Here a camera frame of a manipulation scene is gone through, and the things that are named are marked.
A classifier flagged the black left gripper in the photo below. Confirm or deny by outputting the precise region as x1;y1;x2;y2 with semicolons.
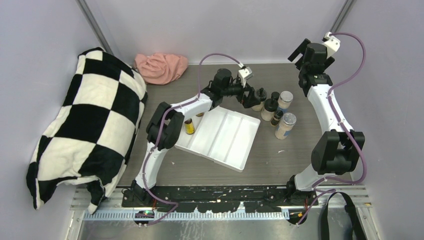
221;78;261;109

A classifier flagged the black lid handled spice jar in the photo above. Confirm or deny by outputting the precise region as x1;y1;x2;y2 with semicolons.
260;98;279;122

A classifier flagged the yellow label bottle taped cap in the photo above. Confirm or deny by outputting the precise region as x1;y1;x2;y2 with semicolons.
184;118;196;135

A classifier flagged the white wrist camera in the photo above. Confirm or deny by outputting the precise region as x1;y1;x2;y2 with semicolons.
238;63;253;88
322;32;341;59

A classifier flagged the pink crumpled cloth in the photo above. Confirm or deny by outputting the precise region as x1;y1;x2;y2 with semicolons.
134;53;189;85

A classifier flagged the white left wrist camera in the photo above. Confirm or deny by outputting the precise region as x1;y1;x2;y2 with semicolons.
238;63;253;88

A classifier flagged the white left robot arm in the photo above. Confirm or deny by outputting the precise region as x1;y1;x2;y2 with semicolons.
131;66;260;207

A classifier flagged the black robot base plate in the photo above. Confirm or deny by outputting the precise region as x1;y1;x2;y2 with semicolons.
122;185;316;213

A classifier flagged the silver lid blue label jar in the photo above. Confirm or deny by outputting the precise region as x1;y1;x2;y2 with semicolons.
274;112;297;140

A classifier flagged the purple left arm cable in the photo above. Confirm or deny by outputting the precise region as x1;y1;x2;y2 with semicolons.
140;52;246;227

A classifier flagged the taped black lid spice jar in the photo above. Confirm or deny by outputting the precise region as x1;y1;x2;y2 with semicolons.
251;87;268;112

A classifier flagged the white divided organizer tray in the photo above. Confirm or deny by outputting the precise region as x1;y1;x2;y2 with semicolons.
175;107;261;173

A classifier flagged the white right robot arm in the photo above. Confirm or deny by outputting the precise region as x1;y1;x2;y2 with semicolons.
285;38;365;205

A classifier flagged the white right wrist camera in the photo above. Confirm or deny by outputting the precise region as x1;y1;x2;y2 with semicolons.
322;32;341;59

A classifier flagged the black white checkered blanket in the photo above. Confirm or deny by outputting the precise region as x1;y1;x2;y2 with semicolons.
26;47;148;214

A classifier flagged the small taped black cap bottle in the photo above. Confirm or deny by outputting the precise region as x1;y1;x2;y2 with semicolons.
270;109;284;127

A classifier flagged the silver lid peppercorn jar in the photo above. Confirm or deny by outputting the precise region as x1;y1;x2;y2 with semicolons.
277;91;294;114

